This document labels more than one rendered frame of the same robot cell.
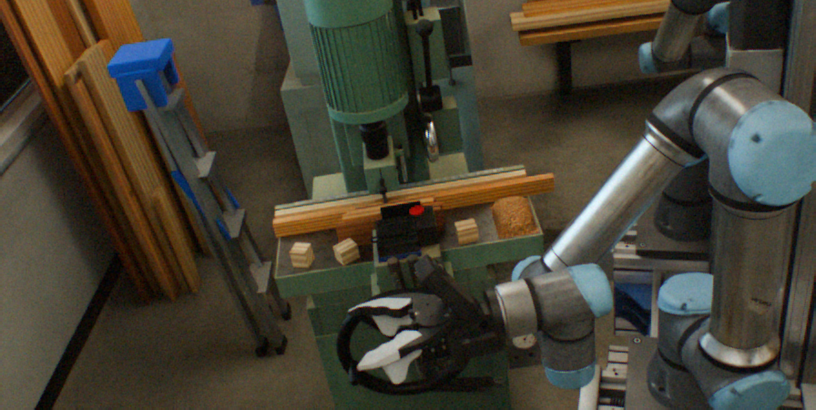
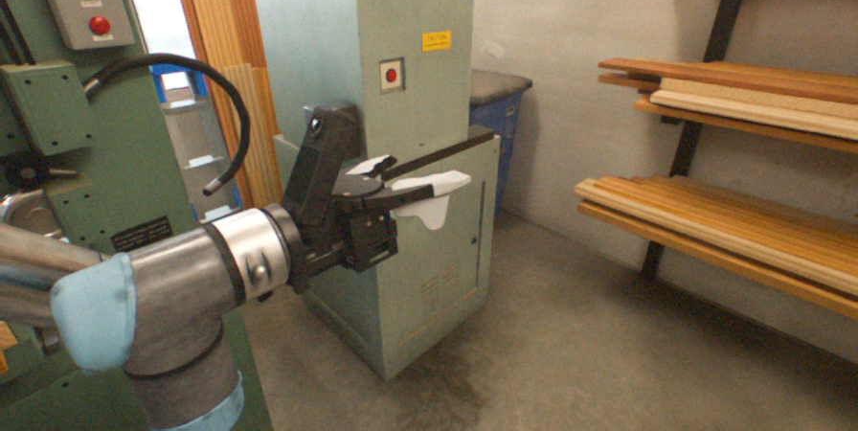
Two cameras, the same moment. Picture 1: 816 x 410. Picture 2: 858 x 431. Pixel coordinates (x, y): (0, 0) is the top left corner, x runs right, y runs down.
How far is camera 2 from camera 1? 2.04 m
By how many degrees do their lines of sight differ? 34
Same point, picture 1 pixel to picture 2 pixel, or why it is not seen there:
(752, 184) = not seen: outside the picture
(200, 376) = not seen: hidden behind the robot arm
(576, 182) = (548, 361)
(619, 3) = (700, 221)
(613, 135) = (639, 344)
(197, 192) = not seen: hidden behind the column
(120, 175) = (232, 150)
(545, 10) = (615, 190)
